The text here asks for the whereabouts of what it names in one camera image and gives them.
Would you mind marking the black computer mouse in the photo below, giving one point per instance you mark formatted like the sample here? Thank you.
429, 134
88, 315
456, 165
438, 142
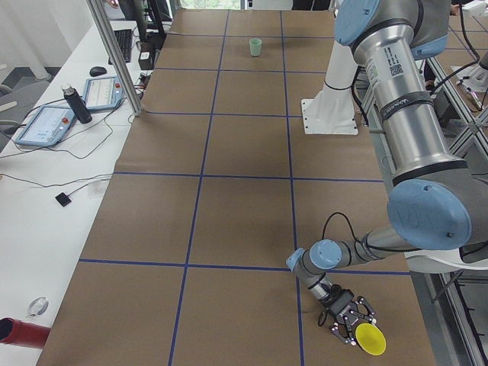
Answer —
97, 71

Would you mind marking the near teach pendant tablet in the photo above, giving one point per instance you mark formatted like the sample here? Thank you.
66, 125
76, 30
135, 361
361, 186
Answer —
47, 127

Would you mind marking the small black square device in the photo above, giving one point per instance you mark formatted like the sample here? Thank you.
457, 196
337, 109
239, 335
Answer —
63, 199

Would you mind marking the black keyboard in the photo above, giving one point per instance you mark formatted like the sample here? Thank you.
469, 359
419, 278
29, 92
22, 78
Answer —
124, 40

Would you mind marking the teach pendant tablet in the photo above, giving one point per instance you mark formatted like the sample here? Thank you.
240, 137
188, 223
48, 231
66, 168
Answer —
47, 127
102, 93

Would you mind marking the black water bottle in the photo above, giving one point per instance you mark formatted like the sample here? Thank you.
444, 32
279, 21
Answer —
76, 103

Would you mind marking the green plastic cup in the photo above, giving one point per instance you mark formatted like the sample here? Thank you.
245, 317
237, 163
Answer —
255, 47

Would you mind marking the yellow plastic cup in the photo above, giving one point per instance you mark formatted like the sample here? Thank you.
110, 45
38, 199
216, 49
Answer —
371, 339

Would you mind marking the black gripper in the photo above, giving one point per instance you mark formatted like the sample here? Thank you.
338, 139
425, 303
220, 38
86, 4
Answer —
340, 305

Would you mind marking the white chair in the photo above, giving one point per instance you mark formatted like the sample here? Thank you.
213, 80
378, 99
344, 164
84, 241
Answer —
472, 257

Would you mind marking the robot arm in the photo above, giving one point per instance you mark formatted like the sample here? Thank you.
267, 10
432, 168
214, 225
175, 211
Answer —
435, 203

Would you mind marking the far teach pendant tablet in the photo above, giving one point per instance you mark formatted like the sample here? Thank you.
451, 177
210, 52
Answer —
102, 93

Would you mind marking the clear tape roll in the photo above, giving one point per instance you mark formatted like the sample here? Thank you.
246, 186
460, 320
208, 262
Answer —
37, 307

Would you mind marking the red cylinder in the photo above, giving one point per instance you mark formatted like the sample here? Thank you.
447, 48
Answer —
19, 333

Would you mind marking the aluminium frame post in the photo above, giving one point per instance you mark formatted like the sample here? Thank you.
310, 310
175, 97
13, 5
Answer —
115, 55

